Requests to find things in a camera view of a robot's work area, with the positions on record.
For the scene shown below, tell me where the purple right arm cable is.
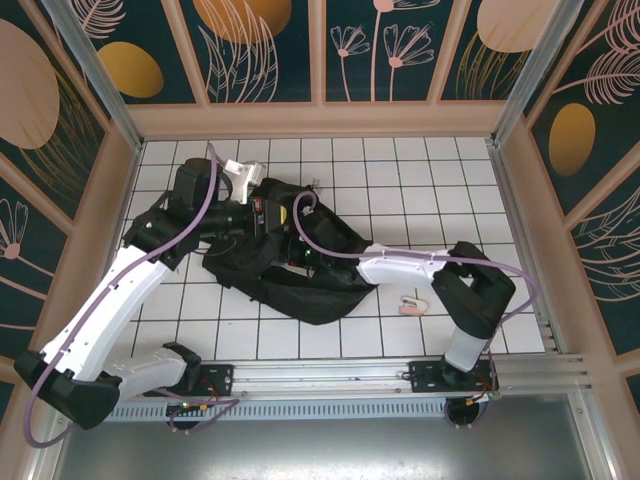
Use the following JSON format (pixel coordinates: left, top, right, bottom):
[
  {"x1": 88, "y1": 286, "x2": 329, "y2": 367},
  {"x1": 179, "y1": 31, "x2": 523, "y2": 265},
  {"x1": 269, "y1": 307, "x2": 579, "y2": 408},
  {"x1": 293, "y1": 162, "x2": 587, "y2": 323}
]
[{"x1": 292, "y1": 192, "x2": 544, "y2": 432}]

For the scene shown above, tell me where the aluminium side rail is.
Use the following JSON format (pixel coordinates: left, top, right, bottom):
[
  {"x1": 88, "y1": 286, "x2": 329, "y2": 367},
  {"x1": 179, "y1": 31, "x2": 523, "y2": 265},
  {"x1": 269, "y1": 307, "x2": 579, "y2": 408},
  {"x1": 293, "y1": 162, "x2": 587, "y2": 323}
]
[{"x1": 487, "y1": 139, "x2": 561, "y2": 354}]

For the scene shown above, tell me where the pink white stapler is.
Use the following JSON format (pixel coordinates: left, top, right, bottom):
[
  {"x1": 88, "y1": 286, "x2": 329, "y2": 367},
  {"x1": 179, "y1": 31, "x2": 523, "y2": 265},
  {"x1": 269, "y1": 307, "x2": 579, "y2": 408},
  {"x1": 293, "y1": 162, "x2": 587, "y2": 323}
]
[{"x1": 398, "y1": 295, "x2": 430, "y2": 318}]

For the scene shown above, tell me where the small green circuit board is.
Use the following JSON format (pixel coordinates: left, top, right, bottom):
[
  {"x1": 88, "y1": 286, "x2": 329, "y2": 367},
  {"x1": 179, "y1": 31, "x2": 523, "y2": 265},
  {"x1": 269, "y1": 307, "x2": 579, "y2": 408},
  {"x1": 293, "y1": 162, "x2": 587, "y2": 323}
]
[{"x1": 166, "y1": 400, "x2": 211, "y2": 417}]

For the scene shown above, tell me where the black fabric backpack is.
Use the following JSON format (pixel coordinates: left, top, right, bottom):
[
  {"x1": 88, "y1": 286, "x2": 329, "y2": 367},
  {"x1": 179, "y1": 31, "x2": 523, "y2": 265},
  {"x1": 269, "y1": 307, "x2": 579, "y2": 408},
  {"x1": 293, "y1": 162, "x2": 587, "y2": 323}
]
[{"x1": 202, "y1": 177, "x2": 381, "y2": 326}]

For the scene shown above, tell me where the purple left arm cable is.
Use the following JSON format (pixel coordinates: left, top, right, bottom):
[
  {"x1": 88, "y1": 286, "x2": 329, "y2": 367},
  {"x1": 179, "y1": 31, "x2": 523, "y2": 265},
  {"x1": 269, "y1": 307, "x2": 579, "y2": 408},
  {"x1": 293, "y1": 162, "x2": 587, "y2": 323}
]
[{"x1": 24, "y1": 142, "x2": 246, "y2": 434}]

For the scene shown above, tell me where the aluminium frame post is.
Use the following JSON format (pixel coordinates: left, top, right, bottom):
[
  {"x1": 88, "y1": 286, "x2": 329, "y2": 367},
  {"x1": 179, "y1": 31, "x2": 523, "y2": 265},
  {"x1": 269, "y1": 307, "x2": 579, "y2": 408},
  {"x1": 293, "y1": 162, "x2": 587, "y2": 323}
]
[
  {"x1": 491, "y1": 0, "x2": 587, "y2": 147},
  {"x1": 42, "y1": 0, "x2": 146, "y2": 154}
]

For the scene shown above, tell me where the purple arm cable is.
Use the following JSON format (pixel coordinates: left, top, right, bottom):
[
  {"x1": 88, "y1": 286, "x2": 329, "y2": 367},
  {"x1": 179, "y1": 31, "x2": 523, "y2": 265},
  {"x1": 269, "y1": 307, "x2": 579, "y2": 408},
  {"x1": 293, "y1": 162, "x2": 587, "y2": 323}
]
[
  {"x1": 292, "y1": 192, "x2": 544, "y2": 432},
  {"x1": 24, "y1": 142, "x2": 246, "y2": 434}
]

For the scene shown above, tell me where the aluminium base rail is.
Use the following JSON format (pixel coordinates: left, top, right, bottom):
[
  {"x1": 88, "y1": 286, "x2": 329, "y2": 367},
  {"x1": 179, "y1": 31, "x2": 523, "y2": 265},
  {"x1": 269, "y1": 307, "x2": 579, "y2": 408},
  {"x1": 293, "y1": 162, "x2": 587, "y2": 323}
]
[{"x1": 47, "y1": 352, "x2": 594, "y2": 401}]

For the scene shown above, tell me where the slotted grey cable duct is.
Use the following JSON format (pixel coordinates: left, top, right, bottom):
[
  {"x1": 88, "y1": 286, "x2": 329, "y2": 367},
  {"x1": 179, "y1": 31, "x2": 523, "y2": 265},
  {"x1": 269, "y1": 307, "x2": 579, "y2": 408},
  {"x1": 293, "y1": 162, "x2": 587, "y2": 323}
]
[{"x1": 107, "y1": 402, "x2": 454, "y2": 422}]

